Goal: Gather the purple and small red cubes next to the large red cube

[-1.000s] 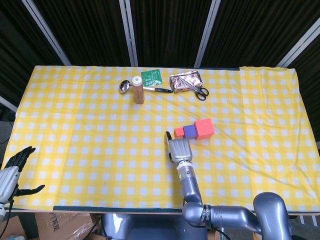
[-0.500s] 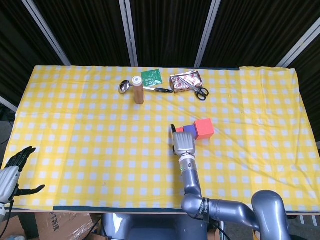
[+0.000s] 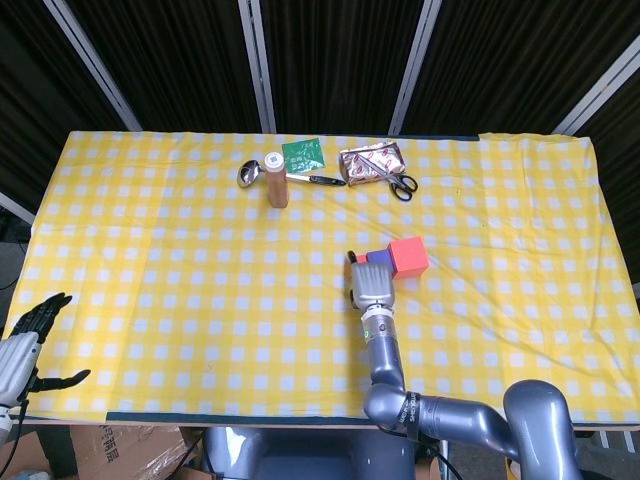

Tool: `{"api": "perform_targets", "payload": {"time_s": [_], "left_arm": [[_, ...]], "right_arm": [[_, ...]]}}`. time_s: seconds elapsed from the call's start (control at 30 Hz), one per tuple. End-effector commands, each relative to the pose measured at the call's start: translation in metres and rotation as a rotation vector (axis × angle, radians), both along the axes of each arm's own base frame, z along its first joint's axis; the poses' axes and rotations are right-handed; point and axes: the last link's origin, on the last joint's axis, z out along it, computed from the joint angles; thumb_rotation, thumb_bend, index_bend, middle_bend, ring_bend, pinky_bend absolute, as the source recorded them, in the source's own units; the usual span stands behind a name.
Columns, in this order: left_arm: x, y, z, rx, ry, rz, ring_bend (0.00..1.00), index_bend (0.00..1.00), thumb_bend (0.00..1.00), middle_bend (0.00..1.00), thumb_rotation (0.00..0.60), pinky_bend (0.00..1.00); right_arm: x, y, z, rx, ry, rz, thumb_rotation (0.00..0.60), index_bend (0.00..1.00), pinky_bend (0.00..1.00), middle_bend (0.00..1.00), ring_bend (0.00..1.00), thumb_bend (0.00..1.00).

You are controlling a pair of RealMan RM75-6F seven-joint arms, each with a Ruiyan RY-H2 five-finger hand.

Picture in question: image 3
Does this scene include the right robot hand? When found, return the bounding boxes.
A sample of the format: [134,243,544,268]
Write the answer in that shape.
[347,249,397,312]

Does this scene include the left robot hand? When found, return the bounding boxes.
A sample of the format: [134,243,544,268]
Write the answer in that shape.
[0,292,92,407]

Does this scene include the large orange cube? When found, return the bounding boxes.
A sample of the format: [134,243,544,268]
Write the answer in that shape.
[387,236,430,279]

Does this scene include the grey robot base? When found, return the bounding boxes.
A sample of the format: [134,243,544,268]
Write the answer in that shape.
[202,426,416,480]

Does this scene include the foil snack package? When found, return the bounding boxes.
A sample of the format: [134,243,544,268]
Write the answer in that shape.
[338,141,405,189]

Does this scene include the cardboard box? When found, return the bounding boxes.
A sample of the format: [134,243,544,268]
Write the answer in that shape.
[0,424,202,480]

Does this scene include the brown bottle white cap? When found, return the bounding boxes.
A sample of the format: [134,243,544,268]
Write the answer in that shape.
[263,151,290,209]

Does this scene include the green packet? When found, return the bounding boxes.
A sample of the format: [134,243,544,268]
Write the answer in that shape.
[281,139,327,175]

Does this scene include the yellow checkered tablecloth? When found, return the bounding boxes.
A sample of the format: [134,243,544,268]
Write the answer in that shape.
[12,130,640,422]

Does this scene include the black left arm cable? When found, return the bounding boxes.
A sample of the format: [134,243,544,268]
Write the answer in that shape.
[10,397,29,480]

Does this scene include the black handled scissors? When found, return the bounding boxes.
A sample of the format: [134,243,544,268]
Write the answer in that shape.
[360,153,419,203]

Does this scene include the black strap white lettering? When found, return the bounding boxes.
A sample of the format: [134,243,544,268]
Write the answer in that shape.
[394,392,422,442]

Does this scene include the white frame post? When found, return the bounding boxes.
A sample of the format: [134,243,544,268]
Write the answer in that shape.
[388,0,444,136]
[237,0,278,134]
[42,0,143,133]
[0,192,36,226]
[552,34,640,136]

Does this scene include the metal ladle black handle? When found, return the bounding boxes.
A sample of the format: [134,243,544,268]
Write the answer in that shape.
[236,159,347,190]

